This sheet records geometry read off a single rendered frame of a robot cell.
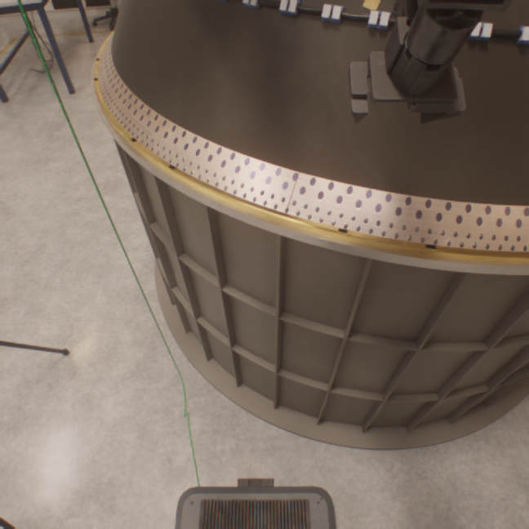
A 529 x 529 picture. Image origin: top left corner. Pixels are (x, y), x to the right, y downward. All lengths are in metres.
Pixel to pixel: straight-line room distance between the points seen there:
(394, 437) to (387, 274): 1.06
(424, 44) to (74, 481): 1.83
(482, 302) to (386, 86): 0.63
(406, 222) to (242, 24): 0.49
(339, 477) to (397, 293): 1.01
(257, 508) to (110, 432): 0.77
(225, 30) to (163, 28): 0.20
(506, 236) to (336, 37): 0.48
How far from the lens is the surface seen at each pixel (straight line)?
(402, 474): 1.80
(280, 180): 0.78
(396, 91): 0.50
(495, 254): 0.81
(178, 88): 0.95
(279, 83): 0.79
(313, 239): 0.75
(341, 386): 1.41
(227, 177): 0.83
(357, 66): 0.54
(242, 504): 1.45
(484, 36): 0.77
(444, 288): 0.92
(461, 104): 0.55
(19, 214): 3.04
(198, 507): 1.46
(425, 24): 0.44
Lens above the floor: 1.70
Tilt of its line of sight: 50 degrees down
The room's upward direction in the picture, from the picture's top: 1 degrees counter-clockwise
